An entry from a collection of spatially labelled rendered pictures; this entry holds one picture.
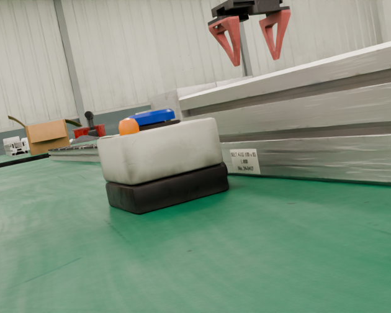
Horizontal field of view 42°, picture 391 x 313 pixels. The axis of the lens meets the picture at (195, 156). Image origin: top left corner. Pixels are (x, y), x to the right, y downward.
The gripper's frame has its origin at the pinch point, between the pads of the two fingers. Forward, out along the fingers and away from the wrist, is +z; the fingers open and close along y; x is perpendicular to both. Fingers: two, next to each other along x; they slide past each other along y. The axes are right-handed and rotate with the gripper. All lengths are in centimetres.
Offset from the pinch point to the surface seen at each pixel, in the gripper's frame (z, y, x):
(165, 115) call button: 6.3, -32.3, -33.5
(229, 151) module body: 10.7, -24.7, -29.4
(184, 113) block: 6.5, -24.2, -19.8
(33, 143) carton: 8, -7, 199
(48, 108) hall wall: -54, 172, 1065
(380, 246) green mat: 13, -34, -56
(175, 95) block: 4.4, -24.5, -19.3
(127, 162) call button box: 9, -37, -35
